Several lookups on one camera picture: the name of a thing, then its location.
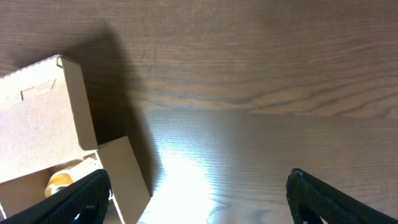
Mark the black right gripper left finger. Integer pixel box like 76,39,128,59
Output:
1,169,111,224

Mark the yellow sticky note pad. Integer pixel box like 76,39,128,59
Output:
66,157,103,182

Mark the small yellow tape roll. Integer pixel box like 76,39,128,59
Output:
44,174,73,198

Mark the cardboard box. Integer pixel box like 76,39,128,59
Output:
1,55,150,223

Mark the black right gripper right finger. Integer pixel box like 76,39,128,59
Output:
286,168,397,224

